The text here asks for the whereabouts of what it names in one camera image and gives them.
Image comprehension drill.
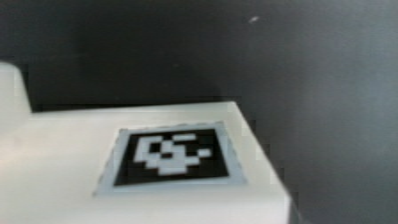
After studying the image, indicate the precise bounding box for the white drawer box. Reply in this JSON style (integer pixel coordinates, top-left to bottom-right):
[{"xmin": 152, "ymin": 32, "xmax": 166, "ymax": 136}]
[{"xmin": 0, "ymin": 62, "xmax": 292, "ymax": 224}]

